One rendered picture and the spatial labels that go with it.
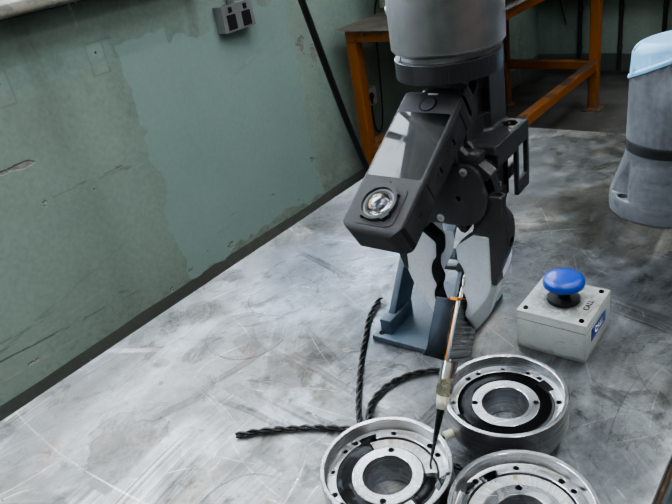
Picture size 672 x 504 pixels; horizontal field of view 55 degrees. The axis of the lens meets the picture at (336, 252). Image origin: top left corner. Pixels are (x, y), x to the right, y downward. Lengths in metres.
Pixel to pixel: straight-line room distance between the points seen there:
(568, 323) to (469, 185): 0.25
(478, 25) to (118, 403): 0.53
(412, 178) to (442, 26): 0.09
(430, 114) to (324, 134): 2.41
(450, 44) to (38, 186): 1.73
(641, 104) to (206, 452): 0.65
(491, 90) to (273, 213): 2.21
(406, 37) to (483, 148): 0.09
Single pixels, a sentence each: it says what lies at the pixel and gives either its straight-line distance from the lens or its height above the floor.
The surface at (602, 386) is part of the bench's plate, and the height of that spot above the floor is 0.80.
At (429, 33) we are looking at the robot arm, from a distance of 0.41.
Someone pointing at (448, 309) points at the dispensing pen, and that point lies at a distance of 0.50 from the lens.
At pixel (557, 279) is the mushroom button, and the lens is 0.67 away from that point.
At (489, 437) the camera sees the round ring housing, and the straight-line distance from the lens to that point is 0.55.
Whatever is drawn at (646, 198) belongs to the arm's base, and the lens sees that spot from 0.92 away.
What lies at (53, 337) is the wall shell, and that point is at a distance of 2.17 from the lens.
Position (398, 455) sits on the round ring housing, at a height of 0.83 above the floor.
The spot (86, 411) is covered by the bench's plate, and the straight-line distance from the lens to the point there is 0.76.
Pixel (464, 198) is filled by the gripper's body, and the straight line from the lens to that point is 0.45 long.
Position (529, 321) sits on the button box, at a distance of 0.68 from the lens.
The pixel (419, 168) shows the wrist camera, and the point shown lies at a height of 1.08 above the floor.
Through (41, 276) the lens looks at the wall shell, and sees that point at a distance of 2.09.
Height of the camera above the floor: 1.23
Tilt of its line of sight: 28 degrees down
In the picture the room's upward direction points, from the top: 10 degrees counter-clockwise
